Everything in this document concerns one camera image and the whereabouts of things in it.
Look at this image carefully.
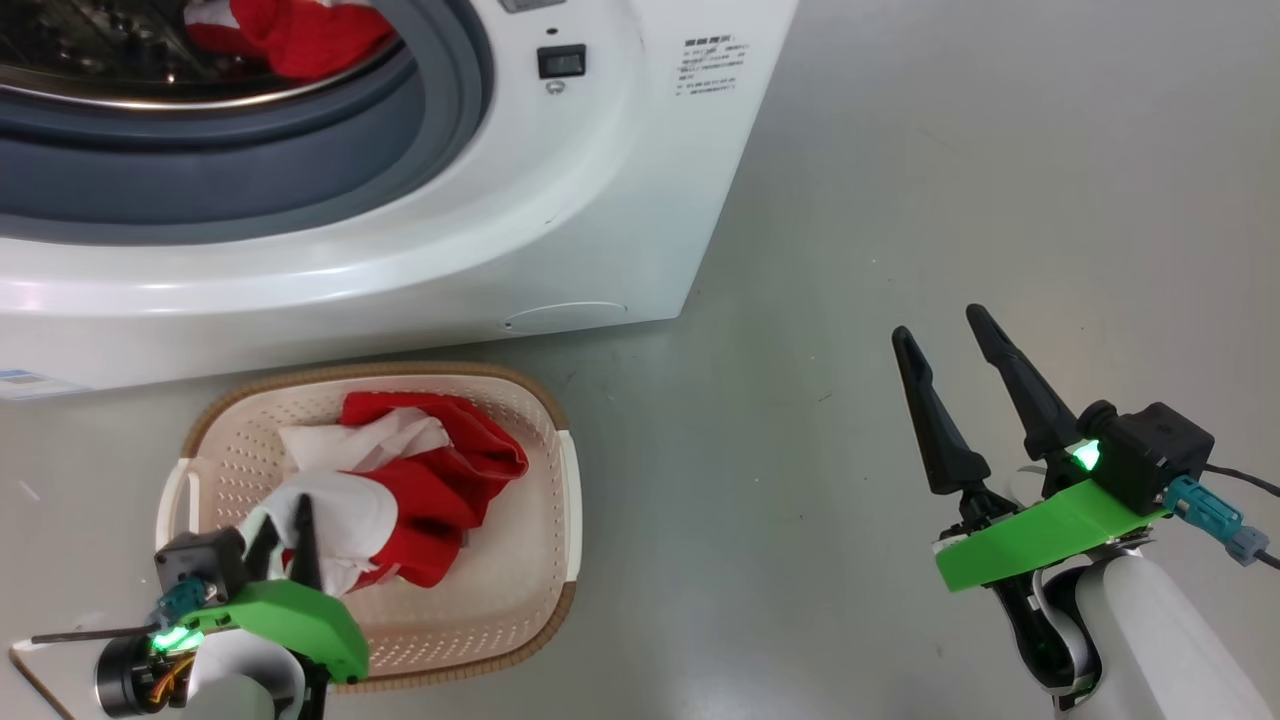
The teal right camera connector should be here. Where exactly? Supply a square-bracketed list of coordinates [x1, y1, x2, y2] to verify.
[1165, 475, 1271, 568]

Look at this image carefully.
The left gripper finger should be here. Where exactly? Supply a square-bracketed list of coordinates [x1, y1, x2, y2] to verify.
[245, 516, 283, 583]
[290, 495, 323, 591]

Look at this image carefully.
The black left camera cable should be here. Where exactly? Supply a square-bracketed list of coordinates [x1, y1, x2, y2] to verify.
[30, 625, 161, 646]

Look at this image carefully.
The red and white garment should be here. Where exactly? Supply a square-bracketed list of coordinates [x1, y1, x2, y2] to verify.
[183, 0, 396, 81]
[240, 392, 531, 596]

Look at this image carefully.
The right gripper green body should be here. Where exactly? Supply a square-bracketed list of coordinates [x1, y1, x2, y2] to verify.
[935, 440, 1169, 593]

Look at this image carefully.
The teal left camera connector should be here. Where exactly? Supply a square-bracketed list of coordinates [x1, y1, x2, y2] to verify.
[150, 583, 208, 623]

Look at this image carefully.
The grey rubber door gasket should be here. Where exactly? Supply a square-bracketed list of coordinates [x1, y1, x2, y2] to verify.
[0, 0, 496, 246]

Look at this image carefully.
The blue energy label sticker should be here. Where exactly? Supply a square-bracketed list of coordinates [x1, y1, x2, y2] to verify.
[0, 368, 76, 401]

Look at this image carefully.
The round drain filter cover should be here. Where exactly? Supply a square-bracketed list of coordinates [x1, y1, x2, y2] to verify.
[503, 302, 629, 334]

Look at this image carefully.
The teal camera connector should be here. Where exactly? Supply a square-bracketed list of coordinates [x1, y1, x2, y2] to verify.
[1165, 475, 1271, 568]
[150, 583, 208, 623]

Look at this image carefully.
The black door lock slot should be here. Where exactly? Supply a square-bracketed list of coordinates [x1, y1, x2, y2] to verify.
[537, 43, 588, 81]

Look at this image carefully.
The white front-load washing machine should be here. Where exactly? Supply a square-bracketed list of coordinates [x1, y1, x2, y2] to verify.
[0, 0, 801, 401]

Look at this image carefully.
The cream perforated laundry basket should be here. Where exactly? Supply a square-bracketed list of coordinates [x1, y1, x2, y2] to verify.
[155, 362, 583, 693]

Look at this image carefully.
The steel washer drum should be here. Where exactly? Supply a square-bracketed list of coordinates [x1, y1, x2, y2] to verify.
[0, 0, 401, 111]

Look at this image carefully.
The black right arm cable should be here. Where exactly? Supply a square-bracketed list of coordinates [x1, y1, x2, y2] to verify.
[1203, 462, 1280, 498]

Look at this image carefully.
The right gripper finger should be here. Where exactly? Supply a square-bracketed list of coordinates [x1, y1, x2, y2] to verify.
[891, 326, 993, 498]
[965, 304, 1083, 471]

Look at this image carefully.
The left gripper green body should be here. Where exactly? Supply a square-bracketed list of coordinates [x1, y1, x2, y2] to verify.
[150, 580, 369, 686]

